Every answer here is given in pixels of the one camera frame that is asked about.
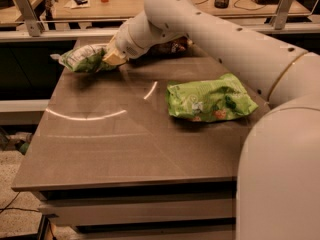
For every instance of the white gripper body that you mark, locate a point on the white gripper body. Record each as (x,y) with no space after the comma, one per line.
(127,43)

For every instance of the green jalapeno chip bag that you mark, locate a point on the green jalapeno chip bag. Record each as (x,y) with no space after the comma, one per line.
(84,59)

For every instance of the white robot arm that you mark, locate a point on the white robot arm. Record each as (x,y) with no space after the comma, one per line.
(278,182)

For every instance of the brown yellow chip bag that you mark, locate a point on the brown yellow chip bag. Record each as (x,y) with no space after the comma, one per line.
(172,47)

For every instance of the large light green chip bag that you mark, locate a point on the large light green chip bag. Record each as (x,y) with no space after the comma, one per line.
(222,99)

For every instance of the black mesh pen cup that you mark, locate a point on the black mesh pen cup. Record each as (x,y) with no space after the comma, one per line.
(221,4)

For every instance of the table drawer front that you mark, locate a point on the table drawer front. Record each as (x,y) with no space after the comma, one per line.
(92,212)

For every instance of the left metal bracket post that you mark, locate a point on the left metal bracket post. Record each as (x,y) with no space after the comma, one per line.
(33,24)

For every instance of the metal bracket post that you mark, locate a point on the metal bracket post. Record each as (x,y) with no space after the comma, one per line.
(33,24)
(278,21)

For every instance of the right metal bracket post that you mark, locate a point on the right metal bracket post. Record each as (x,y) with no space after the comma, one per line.
(278,21)

